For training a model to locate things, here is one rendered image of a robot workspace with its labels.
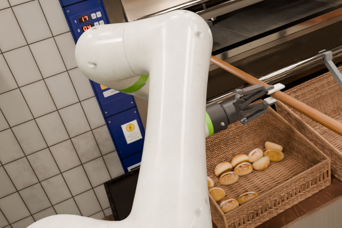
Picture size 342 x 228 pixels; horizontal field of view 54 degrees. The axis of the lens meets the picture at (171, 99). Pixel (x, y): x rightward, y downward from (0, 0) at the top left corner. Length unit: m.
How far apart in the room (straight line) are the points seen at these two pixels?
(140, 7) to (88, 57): 0.82
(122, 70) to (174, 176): 0.28
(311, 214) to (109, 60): 1.21
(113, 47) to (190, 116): 0.22
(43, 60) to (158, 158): 1.04
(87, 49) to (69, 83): 0.82
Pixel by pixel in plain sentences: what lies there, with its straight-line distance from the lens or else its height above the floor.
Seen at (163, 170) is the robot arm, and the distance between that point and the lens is 0.47.
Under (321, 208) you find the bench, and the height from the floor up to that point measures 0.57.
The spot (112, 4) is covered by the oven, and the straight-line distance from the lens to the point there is 1.45.
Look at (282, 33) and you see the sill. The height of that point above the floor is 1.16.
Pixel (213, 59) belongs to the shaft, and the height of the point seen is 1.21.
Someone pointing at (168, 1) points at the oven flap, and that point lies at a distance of 1.50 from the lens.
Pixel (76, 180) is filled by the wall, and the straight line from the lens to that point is 1.71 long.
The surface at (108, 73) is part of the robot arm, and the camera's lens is 0.68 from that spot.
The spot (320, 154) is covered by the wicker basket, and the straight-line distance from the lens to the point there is 1.67.
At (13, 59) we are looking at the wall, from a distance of 1.46.
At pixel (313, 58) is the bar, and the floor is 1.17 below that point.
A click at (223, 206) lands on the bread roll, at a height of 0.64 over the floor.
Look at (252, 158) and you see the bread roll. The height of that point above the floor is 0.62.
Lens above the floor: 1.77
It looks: 26 degrees down
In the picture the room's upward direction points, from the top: 15 degrees counter-clockwise
